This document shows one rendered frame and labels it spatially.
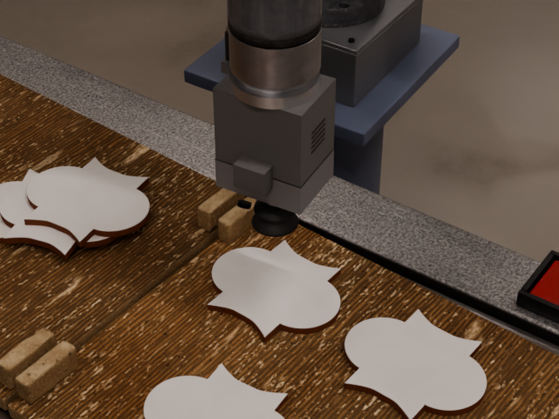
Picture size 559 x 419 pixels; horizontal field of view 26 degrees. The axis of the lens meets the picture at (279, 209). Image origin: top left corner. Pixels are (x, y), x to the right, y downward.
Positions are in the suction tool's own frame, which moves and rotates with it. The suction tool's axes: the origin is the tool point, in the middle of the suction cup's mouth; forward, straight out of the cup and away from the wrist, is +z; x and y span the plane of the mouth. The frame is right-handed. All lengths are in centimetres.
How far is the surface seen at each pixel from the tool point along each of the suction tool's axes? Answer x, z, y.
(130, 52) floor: 148, 103, -126
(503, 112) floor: 170, 103, -29
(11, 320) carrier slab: -15.1, 8.9, -19.8
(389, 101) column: 43.3, 15.5, -7.4
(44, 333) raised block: -16.9, 6.3, -14.2
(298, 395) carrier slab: -10.4, 8.9, 8.0
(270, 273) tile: 1.4, 8.1, -1.3
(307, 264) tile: 4.1, 8.1, 1.3
